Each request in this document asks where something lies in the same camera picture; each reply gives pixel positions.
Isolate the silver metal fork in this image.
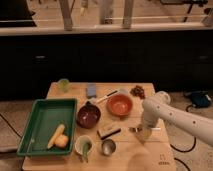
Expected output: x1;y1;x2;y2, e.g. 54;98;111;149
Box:
129;127;161;133

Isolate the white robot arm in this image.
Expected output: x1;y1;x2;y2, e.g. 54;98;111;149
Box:
139;91;213;147

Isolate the orange bowl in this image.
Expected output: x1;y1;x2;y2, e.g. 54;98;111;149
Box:
106;94;133;117

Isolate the purple bowl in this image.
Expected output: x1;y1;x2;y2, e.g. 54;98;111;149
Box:
77;101;101;129

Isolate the small metal cup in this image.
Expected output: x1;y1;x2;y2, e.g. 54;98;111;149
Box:
101;139;116;156

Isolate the wooden brush block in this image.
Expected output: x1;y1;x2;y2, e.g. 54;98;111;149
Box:
97;123;121;140

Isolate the brown grape cluster toy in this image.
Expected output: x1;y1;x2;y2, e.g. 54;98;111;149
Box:
130;85;145;99

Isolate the white cup with green item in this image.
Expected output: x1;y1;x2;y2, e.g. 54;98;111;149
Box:
74;135;93;162

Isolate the dark teal bag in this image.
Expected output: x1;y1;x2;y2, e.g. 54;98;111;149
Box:
185;91;212;108

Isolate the blue sponge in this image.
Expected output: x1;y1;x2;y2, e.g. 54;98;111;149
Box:
86;84;96;98

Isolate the orange fruit toy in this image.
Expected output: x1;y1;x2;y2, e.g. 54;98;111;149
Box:
54;134;69;148

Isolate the yellow banana toy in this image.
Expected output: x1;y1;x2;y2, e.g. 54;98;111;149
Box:
47;124;65;149

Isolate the green translucent cup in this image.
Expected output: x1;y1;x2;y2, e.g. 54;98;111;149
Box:
58;78;69;92

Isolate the green plastic tray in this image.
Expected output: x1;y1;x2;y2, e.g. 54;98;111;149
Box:
17;98;77;156

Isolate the black cable right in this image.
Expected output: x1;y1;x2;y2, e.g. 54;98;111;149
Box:
169;104;200;171

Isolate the black cable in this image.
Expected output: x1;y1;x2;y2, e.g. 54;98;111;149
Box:
169;104;200;171
0;113;23;140

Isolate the black cable left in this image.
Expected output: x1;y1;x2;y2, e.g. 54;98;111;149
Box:
0;113;23;140

